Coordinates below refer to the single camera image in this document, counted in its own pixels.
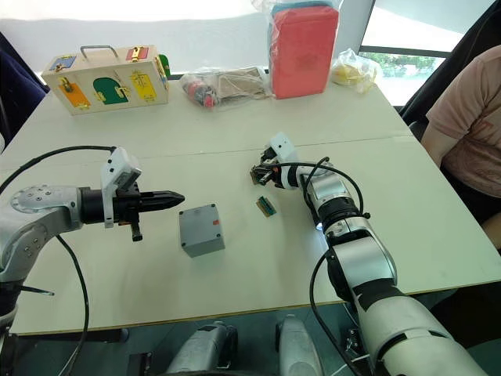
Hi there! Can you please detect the dark fabric chair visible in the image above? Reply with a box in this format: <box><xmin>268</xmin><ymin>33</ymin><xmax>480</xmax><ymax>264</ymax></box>
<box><xmin>0</xmin><ymin>30</ymin><xmax>51</xmax><ymax>154</ymax></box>

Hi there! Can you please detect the clear bag with red parts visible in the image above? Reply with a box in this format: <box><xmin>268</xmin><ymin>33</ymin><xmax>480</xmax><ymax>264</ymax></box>
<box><xmin>178</xmin><ymin>65</ymin><xmax>273</xmax><ymax>111</ymax></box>

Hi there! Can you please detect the clear bag with yellow items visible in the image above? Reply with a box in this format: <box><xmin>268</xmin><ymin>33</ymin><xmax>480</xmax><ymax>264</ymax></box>
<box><xmin>331</xmin><ymin>48</ymin><xmax>384</xmax><ymax>96</ymax></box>

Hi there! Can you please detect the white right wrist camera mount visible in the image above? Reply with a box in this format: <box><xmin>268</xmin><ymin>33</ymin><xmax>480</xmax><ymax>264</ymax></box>
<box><xmin>267</xmin><ymin>132</ymin><xmax>295</xmax><ymax>164</ymax></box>

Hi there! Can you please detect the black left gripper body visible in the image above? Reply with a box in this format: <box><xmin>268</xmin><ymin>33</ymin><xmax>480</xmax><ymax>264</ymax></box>
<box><xmin>112</xmin><ymin>180</ymin><xmax>145</xmax><ymax>243</ymax></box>

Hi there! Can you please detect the grey rounded robot leg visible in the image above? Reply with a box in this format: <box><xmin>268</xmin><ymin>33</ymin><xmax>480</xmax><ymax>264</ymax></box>
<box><xmin>275</xmin><ymin>314</ymin><xmax>325</xmax><ymax>376</ymax></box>
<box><xmin>163</xmin><ymin>320</ymin><xmax>240</xmax><ymax>376</ymax></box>

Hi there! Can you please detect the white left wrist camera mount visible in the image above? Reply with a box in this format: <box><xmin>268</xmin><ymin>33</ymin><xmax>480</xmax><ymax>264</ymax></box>
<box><xmin>100</xmin><ymin>146</ymin><xmax>143</xmax><ymax>230</ymax></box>

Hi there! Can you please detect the black chair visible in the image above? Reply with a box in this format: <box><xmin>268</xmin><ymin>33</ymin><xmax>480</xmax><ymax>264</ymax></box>
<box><xmin>398</xmin><ymin>0</ymin><xmax>501</xmax><ymax>144</ymax></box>

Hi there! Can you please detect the small green brown lid piece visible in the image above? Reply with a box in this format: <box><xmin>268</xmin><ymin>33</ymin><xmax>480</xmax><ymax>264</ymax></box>
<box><xmin>255</xmin><ymin>195</ymin><xmax>279</xmax><ymax>218</ymax></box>

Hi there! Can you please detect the grey metal box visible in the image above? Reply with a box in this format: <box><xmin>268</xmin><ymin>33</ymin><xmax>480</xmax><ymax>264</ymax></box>
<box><xmin>178</xmin><ymin>203</ymin><xmax>226</xmax><ymax>259</ymax></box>

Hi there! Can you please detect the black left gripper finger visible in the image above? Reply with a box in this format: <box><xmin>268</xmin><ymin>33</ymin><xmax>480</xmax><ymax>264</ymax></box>
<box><xmin>139</xmin><ymin>190</ymin><xmax>186</xmax><ymax>201</ymax></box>
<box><xmin>139</xmin><ymin>199</ymin><xmax>184</xmax><ymax>212</ymax></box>

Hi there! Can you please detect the thin dark rod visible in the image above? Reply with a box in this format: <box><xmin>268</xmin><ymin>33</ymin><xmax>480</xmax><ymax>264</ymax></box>
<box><xmin>18</xmin><ymin>284</ymin><xmax>56</xmax><ymax>297</ymax></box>

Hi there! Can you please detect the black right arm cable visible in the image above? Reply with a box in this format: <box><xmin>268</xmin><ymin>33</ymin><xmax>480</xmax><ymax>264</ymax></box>
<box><xmin>298</xmin><ymin>156</ymin><xmax>372</xmax><ymax>376</ymax></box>

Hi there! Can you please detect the person in pink shirt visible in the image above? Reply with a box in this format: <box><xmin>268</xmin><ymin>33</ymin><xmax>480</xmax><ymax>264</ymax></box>
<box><xmin>425</xmin><ymin>45</ymin><xmax>501</xmax><ymax>250</ymax></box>

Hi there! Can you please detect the wooden lock puzzle box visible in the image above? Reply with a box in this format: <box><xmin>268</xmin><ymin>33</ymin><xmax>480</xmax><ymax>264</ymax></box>
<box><xmin>41</xmin><ymin>44</ymin><xmax>171</xmax><ymax>118</ymax></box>

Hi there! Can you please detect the red foam block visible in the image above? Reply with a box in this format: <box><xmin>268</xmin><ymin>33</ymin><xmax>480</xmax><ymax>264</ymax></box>
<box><xmin>270</xmin><ymin>5</ymin><xmax>340</xmax><ymax>100</ymax></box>

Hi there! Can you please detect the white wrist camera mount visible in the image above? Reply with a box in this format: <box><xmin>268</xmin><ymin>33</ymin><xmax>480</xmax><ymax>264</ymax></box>
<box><xmin>267</xmin><ymin>132</ymin><xmax>295</xmax><ymax>164</ymax></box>
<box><xmin>100</xmin><ymin>146</ymin><xmax>143</xmax><ymax>230</ymax></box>

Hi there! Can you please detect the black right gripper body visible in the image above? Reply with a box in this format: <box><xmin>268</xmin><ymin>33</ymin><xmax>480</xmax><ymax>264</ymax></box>
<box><xmin>257</xmin><ymin>146</ymin><xmax>283</xmax><ymax>185</ymax></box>

